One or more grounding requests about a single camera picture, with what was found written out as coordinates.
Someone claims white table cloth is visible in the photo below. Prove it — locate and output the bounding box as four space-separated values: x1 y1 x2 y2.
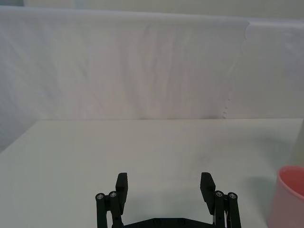
0 118 304 228

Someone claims white curtain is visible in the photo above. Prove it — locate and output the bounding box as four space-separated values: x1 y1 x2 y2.
0 5 304 152

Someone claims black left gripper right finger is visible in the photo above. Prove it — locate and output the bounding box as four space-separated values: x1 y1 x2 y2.
200 172 242 228

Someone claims pink plastic cup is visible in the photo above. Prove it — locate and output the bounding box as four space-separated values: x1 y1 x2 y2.
268 165 304 228

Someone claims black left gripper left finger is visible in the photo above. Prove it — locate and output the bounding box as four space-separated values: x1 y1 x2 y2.
95 172 129 228

